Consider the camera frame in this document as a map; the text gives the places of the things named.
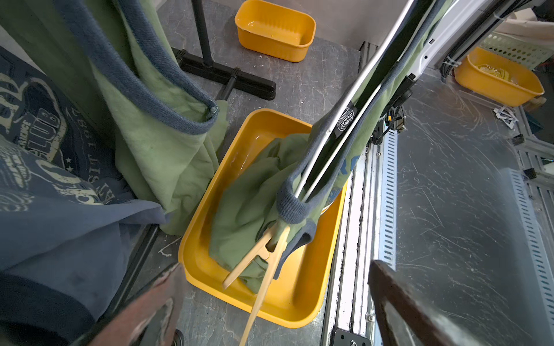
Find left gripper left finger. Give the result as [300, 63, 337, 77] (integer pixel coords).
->
[82, 263, 186, 345]

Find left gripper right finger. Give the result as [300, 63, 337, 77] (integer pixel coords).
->
[368, 259, 476, 345]

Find wooden clothespin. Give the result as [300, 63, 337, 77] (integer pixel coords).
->
[222, 223, 291, 346]

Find green tank top printed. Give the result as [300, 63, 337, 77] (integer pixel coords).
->
[208, 0, 455, 294]

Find white wire hanger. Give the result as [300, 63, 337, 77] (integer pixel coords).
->
[294, 1, 422, 203]

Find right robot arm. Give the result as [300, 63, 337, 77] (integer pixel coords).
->
[359, 1, 542, 145]

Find navy blue tank top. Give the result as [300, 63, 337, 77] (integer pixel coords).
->
[1, 50, 166, 345]

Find green tank top middle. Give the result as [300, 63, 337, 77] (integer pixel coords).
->
[1, 1, 228, 236]

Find large yellow tray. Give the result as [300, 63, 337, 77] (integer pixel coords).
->
[178, 108, 347, 329]

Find black clothes rack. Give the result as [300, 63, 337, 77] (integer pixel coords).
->
[104, 0, 276, 317]

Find yellow bin outside cell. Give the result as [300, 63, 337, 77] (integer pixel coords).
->
[454, 48, 545, 108]

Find small yellow bin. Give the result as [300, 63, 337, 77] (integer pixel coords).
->
[235, 1, 317, 63]

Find metal base rail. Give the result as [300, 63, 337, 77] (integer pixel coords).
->
[319, 40, 399, 346]

